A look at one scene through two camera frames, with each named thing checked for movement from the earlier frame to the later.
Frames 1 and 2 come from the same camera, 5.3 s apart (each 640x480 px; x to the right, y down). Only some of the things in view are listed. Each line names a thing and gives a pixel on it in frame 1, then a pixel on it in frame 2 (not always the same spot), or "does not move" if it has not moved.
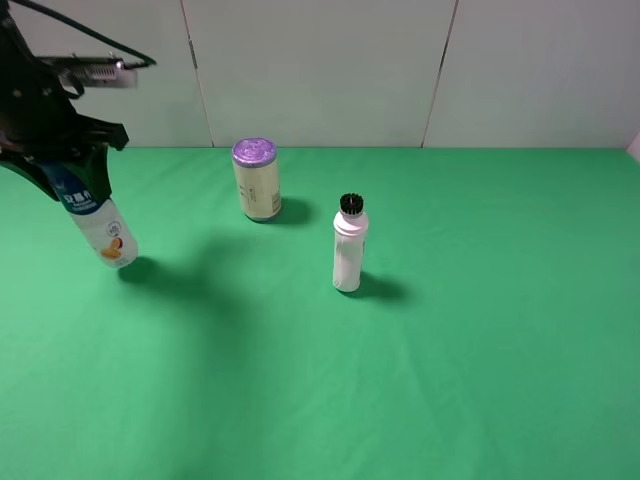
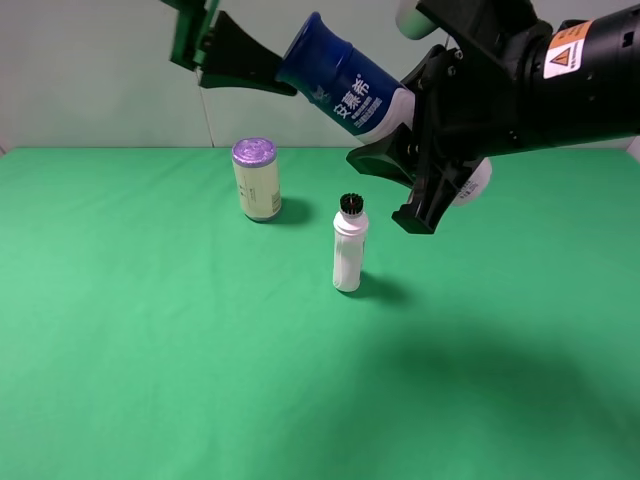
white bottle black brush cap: (350, 226) does not move
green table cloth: (494, 335) does not move
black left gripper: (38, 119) -> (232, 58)
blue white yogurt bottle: (104, 223) -> (345, 82)
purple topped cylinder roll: (257, 167) does not move
